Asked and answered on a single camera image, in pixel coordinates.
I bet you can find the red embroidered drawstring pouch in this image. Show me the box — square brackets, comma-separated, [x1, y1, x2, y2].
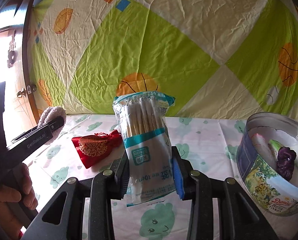
[72, 129, 122, 169]

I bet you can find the white pink-edged cloth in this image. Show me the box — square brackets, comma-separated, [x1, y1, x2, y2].
[251, 133, 276, 168]

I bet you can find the purple scrunchie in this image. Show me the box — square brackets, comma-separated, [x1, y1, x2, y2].
[276, 147, 296, 181]

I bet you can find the green tissue pack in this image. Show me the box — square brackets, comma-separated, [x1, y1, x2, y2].
[268, 139, 283, 157]

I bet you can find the cotton swab packet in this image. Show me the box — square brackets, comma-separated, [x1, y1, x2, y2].
[113, 91, 175, 206]

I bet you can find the person's left hand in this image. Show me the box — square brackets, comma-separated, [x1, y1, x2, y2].
[0, 163, 38, 239]

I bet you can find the round cookie tin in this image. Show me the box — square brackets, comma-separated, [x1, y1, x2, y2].
[237, 112, 298, 216]

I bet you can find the wooden door with latch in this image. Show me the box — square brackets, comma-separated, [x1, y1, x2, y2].
[0, 0, 37, 133]

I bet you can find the sports print hanging sheet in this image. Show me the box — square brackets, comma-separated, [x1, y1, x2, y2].
[28, 0, 298, 121]

